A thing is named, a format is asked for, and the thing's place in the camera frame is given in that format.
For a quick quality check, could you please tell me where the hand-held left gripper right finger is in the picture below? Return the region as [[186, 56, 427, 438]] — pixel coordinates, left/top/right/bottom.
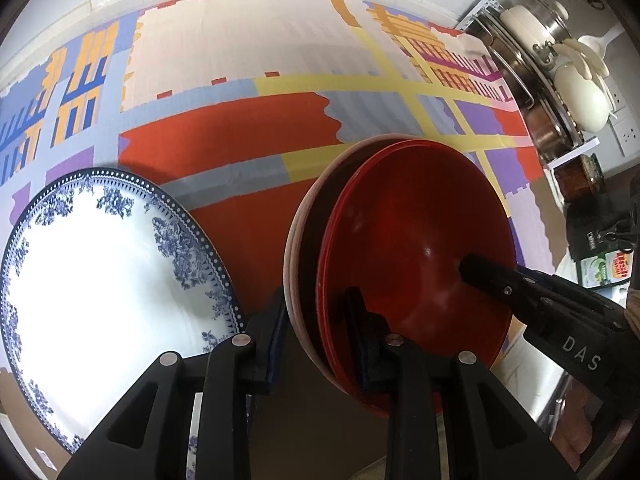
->
[[345, 286, 566, 480]]

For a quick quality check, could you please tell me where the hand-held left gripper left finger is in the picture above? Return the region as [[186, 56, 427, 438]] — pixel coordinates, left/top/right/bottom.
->
[[57, 287, 288, 480]]

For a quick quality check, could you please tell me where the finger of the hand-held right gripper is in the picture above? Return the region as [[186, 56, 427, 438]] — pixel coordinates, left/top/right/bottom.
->
[[517, 268, 596, 302], [458, 253, 551, 328]]

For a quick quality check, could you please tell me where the pink bowl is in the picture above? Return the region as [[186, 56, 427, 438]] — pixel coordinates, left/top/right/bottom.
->
[[290, 136, 416, 391]]

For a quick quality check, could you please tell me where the red and black bowl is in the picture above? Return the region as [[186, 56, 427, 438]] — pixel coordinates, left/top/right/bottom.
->
[[305, 140, 517, 418]]

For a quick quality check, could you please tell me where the person's right hand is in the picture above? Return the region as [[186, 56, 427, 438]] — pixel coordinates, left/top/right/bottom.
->
[[550, 391, 608, 468]]

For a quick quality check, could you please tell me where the green dish soap bottle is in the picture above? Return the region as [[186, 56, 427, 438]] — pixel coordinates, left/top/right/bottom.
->
[[580, 250, 633, 288]]

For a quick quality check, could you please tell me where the black knife block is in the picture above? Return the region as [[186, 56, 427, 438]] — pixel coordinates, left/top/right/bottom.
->
[[567, 175, 640, 261]]

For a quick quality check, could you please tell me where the glass jar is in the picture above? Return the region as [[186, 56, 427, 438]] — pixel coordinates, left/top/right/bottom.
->
[[552, 154, 603, 201]]

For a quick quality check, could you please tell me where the copper bottomed steel pot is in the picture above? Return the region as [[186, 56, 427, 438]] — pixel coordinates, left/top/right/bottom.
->
[[525, 105, 576, 161]]

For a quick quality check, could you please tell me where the white kettle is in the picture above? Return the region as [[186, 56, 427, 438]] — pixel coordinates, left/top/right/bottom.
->
[[554, 35, 614, 133]]

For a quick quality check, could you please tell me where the large steel pot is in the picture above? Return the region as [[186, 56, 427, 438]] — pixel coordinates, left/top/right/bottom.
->
[[485, 32, 556, 111]]

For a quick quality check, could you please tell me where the colourful patterned table mat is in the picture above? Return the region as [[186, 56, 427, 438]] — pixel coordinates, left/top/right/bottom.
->
[[0, 0, 556, 461]]

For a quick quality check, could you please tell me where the white ladle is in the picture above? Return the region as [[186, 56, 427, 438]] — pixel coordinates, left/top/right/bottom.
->
[[577, 25, 626, 61]]

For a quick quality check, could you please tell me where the white pot shelf rack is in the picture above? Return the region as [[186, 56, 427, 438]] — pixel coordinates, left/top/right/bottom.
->
[[452, 0, 601, 168]]

